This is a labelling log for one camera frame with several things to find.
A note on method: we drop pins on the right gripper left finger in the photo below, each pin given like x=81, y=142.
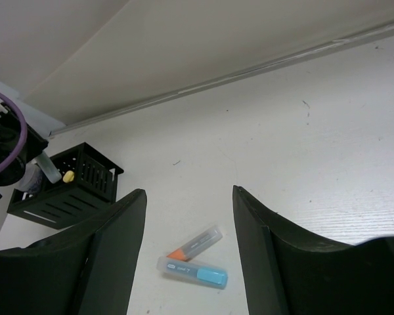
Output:
x=87, y=268

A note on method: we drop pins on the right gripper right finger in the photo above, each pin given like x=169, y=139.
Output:
x=289, y=270

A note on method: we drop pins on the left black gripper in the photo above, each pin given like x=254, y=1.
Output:
x=9, y=137

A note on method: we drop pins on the clear jar of paperclips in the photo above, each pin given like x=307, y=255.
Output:
x=31, y=182

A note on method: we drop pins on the blue highlighter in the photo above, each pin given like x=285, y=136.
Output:
x=202, y=274

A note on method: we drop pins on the yellow highlighter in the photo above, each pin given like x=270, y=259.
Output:
x=68, y=177

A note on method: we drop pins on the orange highlighter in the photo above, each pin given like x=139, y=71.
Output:
x=197, y=245

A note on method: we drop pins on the black two-compartment organizer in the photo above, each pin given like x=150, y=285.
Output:
x=61, y=205

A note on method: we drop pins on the aluminium rail back edge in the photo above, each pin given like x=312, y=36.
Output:
x=367, y=36

